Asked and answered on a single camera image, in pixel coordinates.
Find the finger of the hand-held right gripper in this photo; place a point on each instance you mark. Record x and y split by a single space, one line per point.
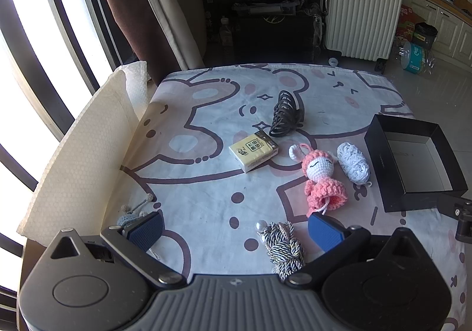
451 205

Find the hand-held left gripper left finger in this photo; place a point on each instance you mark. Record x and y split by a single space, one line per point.
145 229

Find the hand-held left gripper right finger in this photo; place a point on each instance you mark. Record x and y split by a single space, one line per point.
324 231

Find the black cardboard box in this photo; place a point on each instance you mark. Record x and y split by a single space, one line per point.
416 168

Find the pink crochet bunny doll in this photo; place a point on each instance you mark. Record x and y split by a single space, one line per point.
319 168

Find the white crochet pouch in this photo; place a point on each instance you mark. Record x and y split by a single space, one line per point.
354 163

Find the yellow tissue pack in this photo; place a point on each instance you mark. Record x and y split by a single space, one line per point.
252 150

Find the dark hair claw clip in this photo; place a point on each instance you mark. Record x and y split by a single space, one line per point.
282 113

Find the blue-grey crochet toy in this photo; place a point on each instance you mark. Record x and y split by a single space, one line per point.
127 220

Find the bear print bed sheet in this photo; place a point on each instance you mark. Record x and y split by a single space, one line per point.
206 198

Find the shrink-wrapped water bottle pack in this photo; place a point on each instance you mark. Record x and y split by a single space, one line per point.
413 56

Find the small white round gadget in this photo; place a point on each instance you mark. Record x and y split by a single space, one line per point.
333 62

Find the black trash bin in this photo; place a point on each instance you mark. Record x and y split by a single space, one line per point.
424 34

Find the cream kitchen cabinets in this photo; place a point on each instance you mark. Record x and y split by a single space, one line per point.
450 28

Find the red cardboard box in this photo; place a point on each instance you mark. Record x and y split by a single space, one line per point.
405 21

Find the plastic drink bottle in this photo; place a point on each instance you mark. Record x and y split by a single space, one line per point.
225 34

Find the white ribbed suitcase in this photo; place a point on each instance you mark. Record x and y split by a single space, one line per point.
361 13

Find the beige curtain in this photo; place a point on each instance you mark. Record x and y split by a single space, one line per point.
166 13

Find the brown curtain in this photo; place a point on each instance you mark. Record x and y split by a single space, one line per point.
121 2

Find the clear plastic storage bin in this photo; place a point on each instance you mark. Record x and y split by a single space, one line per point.
265 9

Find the black window frame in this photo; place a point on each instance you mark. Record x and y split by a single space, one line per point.
55 102

